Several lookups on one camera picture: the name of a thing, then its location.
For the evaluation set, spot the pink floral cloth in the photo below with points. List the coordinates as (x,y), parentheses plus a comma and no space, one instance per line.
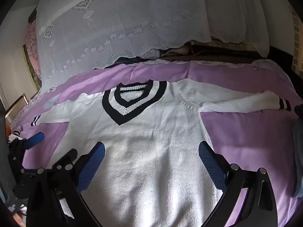
(32,42)

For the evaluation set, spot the dark cloth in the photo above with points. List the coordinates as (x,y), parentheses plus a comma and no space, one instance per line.
(298,110)

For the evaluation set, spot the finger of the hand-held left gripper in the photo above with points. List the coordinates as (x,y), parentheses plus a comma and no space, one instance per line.
(35,140)
(67,157)

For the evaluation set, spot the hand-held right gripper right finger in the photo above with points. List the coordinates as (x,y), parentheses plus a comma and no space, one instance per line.
(213,167)

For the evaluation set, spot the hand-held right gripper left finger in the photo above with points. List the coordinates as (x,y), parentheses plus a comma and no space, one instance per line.
(91,167)

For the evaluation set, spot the grey blue cloth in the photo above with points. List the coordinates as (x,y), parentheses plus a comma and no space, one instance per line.
(298,158)

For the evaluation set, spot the white knit sweater black stripes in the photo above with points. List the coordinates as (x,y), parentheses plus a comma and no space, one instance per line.
(146,146)

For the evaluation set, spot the white lace cover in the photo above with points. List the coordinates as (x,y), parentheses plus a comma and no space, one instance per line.
(118,16)

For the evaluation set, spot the striped cloth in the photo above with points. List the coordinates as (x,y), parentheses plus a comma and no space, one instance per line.
(16,132)

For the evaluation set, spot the purple bed sheet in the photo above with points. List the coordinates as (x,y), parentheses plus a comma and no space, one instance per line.
(248,132)

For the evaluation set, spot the pile of brown clothes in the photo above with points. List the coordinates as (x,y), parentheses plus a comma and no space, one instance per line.
(170,50)

